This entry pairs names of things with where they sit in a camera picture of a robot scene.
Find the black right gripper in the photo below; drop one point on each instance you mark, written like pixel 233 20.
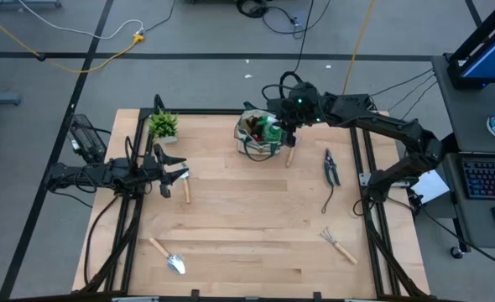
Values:
pixel 300 107

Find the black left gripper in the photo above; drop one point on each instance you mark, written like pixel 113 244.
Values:
pixel 155 172

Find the green spray bottle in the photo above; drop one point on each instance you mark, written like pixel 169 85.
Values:
pixel 272 134

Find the beige gardening bag green trim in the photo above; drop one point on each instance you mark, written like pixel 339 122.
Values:
pixel 247 144

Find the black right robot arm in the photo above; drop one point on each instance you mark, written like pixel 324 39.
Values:
pixel 398 128

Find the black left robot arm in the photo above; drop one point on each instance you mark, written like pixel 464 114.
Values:
pixel 92 174

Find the artificial plant in white pot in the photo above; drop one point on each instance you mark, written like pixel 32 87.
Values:
pixel 163 123

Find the long black controller box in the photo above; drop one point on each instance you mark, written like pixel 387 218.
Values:
pixel 363 100

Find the black mesh power box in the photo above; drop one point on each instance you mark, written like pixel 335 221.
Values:
pixel 86 138

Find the white paper sheet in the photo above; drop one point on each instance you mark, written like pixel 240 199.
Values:
pixel 432 186

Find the grey computer desk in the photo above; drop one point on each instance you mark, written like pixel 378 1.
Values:
pixel 461 113

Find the grey furniture foot bar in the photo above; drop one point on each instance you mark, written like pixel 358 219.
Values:
pixel 21 4
pixel 0 98

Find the backlit black keyboard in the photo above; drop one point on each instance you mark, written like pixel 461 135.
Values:
pixel 491 178

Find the black desk caster wheel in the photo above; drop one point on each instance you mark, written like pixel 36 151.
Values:
pixel 458 252

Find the black computer monitor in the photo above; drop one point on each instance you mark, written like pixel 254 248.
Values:
pixel 491 54

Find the black aluminium table frame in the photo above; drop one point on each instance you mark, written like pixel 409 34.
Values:
pixel 205 111

